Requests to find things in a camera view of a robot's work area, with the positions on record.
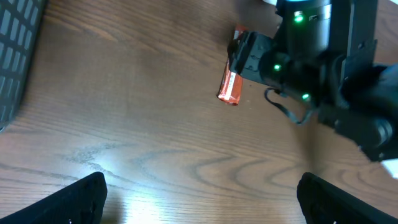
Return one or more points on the grey plastic mesh basket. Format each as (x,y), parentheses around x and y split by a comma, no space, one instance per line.
(20,24)

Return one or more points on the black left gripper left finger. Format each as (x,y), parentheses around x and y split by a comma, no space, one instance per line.
(81,202)

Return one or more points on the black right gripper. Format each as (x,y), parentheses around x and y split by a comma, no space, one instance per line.
(258,58)

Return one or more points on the brown orange snack bar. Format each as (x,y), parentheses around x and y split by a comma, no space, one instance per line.
(231,87)

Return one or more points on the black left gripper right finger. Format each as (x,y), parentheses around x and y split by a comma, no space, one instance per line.
(322,202)

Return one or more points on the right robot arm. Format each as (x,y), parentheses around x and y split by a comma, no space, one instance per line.
(323,56)

